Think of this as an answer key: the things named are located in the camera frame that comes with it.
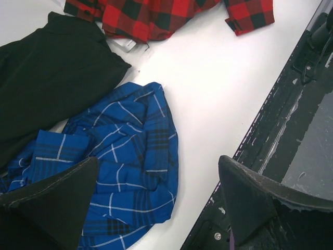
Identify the blue checked shirt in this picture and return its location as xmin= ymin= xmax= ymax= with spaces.
xmin=1 ymin=82 xmax=178 ymax=249

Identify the red black plaid shirt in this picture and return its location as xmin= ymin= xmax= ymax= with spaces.
xmin=63 ymin=0 xmax=275 ymax=43

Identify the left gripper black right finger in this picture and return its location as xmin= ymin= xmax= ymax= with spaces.
xmin=219 ymin=155 xmax=332 ymax=249

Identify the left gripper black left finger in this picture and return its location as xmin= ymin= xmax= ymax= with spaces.
xmin=1 ymin=157 xmax=99 ymax=249

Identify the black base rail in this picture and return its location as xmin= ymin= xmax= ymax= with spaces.
xmin=182 ymin=1 xmax=332 ymax=249

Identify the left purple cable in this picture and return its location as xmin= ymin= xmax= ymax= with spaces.
xmin=228 ymin=226 xmax=236 ymax=250

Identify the black shirt on table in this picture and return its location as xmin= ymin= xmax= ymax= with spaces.
xmin=1 ymin=12 xmax=130 ymax=167

